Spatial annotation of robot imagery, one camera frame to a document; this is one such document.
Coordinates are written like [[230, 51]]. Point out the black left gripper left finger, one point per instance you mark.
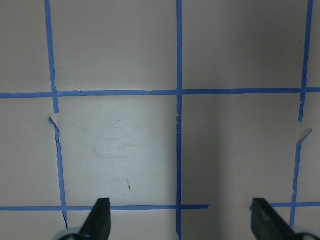
[[97, 226]]

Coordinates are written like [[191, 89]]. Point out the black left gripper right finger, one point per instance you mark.
[[267, 224]]

